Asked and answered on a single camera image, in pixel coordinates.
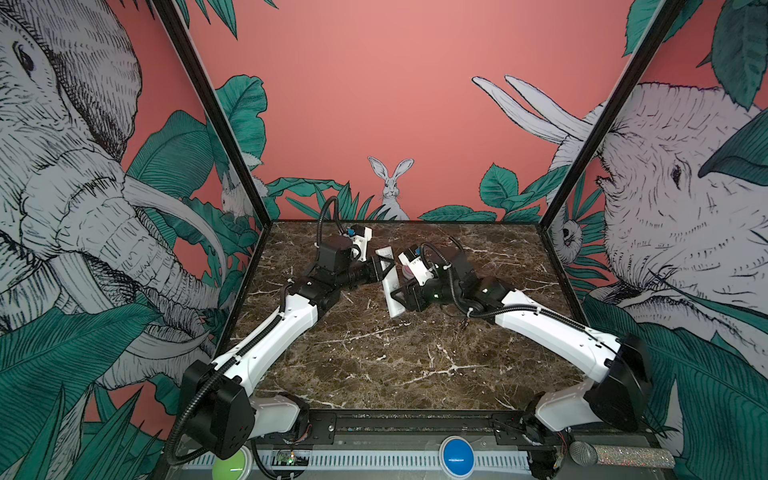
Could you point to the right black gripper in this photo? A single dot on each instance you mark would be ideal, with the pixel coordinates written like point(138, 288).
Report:
point(415, 293)

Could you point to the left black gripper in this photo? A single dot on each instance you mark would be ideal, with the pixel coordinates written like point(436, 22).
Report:
point(376, 272)

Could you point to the white remote control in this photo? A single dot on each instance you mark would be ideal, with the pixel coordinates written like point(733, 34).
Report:
point(394, 309)

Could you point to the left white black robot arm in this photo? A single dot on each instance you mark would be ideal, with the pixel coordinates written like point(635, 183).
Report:
point(218, 412)

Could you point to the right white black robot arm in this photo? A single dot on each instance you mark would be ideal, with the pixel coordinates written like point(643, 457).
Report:
point(618, 379)

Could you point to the blue push button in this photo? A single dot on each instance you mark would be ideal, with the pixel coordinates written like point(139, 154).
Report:
point(456, 457)

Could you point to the small green circuit board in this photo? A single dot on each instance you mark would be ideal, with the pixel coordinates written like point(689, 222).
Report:
point(291, 459)

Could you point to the glittery silver microphone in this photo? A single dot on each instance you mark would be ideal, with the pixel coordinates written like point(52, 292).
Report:
point(587, 454)

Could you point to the green push button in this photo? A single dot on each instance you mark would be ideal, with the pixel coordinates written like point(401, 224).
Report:
point(237, 467)

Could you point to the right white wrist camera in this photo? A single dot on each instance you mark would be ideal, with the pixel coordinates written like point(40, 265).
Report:
point(413, 267)

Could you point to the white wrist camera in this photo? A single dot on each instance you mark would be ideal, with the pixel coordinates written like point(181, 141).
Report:
point(360, 237)
point(413, 267)

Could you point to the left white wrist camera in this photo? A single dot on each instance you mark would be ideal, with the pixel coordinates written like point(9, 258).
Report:
point(360, 237)

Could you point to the black front mounting rail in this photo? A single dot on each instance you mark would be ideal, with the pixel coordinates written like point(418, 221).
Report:
point(502, 427)

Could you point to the white slotted cable duct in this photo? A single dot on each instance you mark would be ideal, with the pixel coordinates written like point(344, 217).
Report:
point(515, 462)

